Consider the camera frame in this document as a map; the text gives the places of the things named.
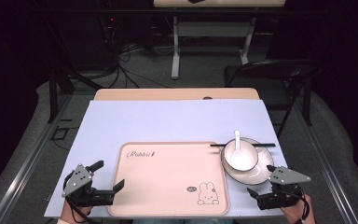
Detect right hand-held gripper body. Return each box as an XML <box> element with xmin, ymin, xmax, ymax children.
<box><xmin>255</xmin><ymin>165</ymin><xmax>312</xmax><ymax>211</ymax></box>

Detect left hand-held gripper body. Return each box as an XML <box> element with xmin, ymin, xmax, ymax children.
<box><xmin>61</xmin><ymin>163</ymin><xmax>117</xmax><ymax>208</ymax></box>

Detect person's right hand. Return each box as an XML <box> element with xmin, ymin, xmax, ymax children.
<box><xmin>280</xmin><ymin>193</ymin><xmax>317</xmax><ymax>224</ymax></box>

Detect person's left hand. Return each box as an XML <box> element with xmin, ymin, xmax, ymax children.
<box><xmin>60</xmin><ymin>199</ymin><xmax>93</xmax><ymax>224</ymax></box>

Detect white plate with dark rim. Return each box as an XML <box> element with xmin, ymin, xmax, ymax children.
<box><xmin>220</xmin><ymin>136</ymin><xmax>275</xmax><ymax>187</ymax></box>

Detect black chopstick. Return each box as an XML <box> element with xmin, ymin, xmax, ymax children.
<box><xmin>209</xmin><ymin>142</ymin><xmax>277</xmax><ymax>147</ymax></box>
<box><xmin>210</xmin><ymin>143</ymin><xmax>277</xmax><ymax>148</ymax></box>

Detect white bowl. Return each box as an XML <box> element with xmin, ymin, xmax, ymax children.
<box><xmin>223</xmin><ymin>138</ymin><xmax>259</xmax><ymax>173</ymax></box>

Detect white ceramic spoon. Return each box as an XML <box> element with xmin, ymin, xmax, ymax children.
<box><xmin>230</xmin><ymin>129</ymin><xmax>250</xmax><ymax>166</ymax></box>

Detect pink tray with rabbit print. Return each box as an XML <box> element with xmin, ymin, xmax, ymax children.
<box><xmin>107</xmin><ymin>141</ymin><xmax>230</xmax><ymax>217</ymax></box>

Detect pale blue table mat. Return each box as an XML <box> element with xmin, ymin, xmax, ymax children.
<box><xmin>44</xmin><ymin>99</ymin><xmax>289</xmax><ymax>218</ymax></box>

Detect black metal stand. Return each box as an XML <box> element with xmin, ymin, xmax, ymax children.
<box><xmin>47</xmin><ymin>66</ymin><xmax>104</xmax><ymax>124</ymax></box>

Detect black folding chair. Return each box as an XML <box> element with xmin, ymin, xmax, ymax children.
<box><xmin>224</xmin><ymin>59</ymin><xmax>323</xmax><ymax>138</ymax></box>

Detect wooden table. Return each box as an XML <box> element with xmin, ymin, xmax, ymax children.
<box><xmin>93</xmin><ymin>87</ymin><xmax>261</xmax><ymax>102</ymax></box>

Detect white-legged desk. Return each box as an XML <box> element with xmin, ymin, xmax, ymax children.
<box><xmin>153</xmin><ymin>0</ymin><xmax>287</xmax><ymax>80</ymax></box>

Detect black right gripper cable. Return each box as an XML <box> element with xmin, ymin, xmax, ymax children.
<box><xmin>292</xmin><ymin>186</ymin><xmax>312</xmax><ymax>224</ymax></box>

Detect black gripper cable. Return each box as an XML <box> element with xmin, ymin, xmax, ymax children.
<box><xmin>64</xmin><ymin>197</ymin><xmax>102</xmax><ymax>224</ymax></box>
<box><xmin>292</xmin><ymin>186</ymin><xmax>312</xmax><ymax>224</ymax></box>

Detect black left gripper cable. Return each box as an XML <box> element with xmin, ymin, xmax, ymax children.
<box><xmin>64</xmin><ymin>197</ymin><xmax>102</xmax><ymax>224</ymax></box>

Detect metal floor rail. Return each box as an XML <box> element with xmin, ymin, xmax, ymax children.
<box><xmin>0</xmin><ymin>92</ymin><xmax>73</xmax><ymax>224</ymax></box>
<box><xmin>293</xmin><ymin>91</ymin><xmax>358</xmax><ymax>224</ymax></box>

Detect black floor cables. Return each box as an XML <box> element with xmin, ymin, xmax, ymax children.
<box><xmin>101</xmin><ymin>15</ymin><xmax>172</xmax><ymax>90</ymax></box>

